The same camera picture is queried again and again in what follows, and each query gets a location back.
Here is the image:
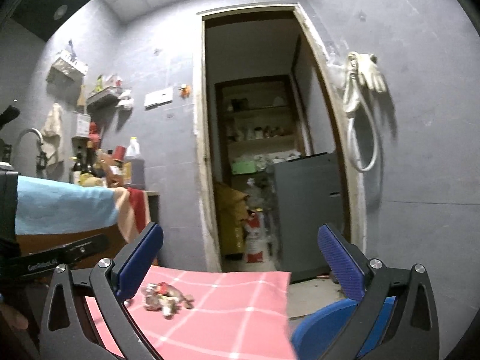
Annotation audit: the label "chrome kitchen faucet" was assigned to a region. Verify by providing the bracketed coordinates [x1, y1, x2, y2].
[12, 127, 47, 172]

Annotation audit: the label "person's left hand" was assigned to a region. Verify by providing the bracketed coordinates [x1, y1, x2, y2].
[0, 303, 29, 330]

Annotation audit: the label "blue striped towel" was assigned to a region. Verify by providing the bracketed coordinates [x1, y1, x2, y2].
[16, 175, 151, 242]

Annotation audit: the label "blue plastic bucket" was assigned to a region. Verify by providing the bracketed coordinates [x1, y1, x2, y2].
[290, 297, 395, 359]

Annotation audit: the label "large oil jug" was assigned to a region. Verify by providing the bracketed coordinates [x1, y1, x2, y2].
[123, 136, 146, 190]

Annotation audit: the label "grey washing machine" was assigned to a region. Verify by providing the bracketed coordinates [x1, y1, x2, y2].
[273, 153, 344, 283]

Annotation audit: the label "dark glass bottle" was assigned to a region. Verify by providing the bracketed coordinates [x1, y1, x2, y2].
[81, 141, 97, 177]

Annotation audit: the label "red white bag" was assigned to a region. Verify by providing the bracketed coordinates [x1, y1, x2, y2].
[244, 210, 271, 263]

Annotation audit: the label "pink checked tablecloth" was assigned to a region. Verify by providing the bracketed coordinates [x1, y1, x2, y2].
[84, 264, 297, 360]

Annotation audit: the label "red cup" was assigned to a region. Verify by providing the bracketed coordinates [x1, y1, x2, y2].
[112, 145, 126, 162]

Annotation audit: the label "beige hanging cloth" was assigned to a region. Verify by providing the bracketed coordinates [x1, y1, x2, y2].
[41, 102, 64, 167]

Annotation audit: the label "yellow sack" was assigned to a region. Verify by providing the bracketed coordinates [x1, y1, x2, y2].
[214, 182, 249, 257]

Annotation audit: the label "green box on shelf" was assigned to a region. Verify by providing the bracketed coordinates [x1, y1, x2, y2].
[231, 160, 257, 175]

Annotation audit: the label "wooden storage shelf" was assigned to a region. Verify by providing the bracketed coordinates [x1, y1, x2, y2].
[209, 75, 310, 184]

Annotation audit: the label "white rubber gloves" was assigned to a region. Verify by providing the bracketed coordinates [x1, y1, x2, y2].
[343, 51, 387, 118]

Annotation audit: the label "wooden door frame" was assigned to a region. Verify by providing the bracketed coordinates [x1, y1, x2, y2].
[192, 2, 367, 272]

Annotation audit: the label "white hose loop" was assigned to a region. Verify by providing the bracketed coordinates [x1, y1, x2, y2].
[346, 78, 379, 173]

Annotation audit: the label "wall wire shelf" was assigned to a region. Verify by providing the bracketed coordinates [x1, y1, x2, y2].
[86, 86, 123, 112]

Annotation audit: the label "white wall switch plate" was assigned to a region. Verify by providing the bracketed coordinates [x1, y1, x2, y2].
[144, 86, 173, 109]

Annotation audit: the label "white wire basket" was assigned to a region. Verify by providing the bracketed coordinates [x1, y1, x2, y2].
[46, 57, 88, 82]

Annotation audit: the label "orange wall hook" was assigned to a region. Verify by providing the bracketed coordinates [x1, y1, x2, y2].
[179, 85, 191, 98]

